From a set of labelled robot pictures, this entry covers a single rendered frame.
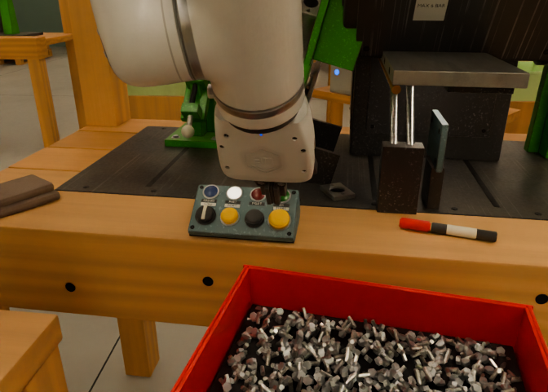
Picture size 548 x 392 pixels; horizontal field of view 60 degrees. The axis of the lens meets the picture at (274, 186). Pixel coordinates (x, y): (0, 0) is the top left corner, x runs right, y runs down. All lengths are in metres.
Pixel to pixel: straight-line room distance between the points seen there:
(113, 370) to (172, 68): 1.56
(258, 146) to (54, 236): 0.40
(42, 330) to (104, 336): 1.35
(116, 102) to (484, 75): 0.96
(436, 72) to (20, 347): 0.58
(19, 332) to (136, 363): 1.13
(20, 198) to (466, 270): 0.66
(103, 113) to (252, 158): 0.90
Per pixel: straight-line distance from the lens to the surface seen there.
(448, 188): 0.88
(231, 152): 0.49
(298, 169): 0.49
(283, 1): 0.35
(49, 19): 12.29
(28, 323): 0.66
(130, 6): 0.37
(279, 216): 0.65
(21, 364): 0.62
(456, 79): 0.64
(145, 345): 1.70
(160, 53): 0.37
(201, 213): 0.67
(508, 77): 0.65
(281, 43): 0.37
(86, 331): 2.05
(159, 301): 0.75
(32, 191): 0.84
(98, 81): 1.34
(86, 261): 0.76
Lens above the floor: 1.22
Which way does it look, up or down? 23 degrees down
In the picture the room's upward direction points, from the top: straight up
